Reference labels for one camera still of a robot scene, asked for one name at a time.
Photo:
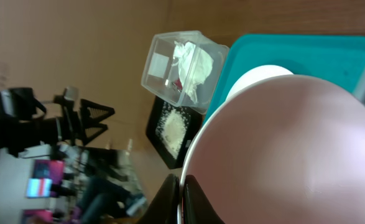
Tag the cardboard backdrop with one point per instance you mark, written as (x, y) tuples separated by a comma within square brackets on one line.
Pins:
[(99, 47)]

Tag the black plastic tray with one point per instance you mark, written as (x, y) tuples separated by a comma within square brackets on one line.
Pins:
[(194, 124)]

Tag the pink small bowl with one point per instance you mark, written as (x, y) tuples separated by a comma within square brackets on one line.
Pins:
[(288, 149)]

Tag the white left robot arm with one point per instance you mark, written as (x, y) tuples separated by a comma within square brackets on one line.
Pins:
[(31, 163)]

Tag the white rice pile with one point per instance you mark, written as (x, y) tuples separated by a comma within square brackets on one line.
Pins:
[(172, 127)]

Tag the pink plate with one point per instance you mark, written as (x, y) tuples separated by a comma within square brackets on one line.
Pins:
[(255, 75)]

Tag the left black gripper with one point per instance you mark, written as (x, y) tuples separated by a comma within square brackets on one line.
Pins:
[(90, 112)]

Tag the clear plastic bin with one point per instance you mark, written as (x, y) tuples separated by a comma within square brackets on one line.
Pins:
[(159, 73)]

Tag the red snack wrapper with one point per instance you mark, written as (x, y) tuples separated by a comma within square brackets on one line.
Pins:
[(176, 84)]

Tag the teal serving tray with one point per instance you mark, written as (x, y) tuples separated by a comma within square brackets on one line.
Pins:
[(336, 58)]

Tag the white napkin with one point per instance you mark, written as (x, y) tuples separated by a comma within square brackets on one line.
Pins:
[(194, 66)]

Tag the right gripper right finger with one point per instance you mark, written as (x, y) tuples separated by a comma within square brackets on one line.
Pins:
[(197, 209)]

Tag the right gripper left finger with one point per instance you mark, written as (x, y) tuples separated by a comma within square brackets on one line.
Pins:
[(163, 208)]

